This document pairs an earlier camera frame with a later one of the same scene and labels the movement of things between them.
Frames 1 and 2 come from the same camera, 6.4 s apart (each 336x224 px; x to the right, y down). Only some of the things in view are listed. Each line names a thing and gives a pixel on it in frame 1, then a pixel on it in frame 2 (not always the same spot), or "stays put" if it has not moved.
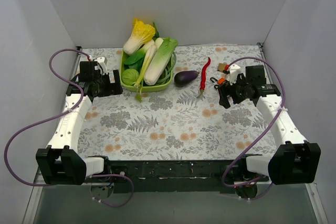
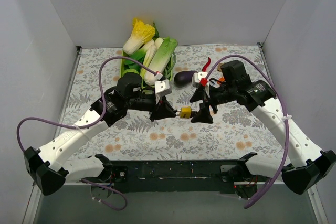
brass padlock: (221, 66) stays put
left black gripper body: (108, 87) -> (158, 110)
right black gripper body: (228, 93) -> (202, 102)
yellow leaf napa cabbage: (142, 33) stays put
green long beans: (166, 75) stays put
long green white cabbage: (159, 61) stays put
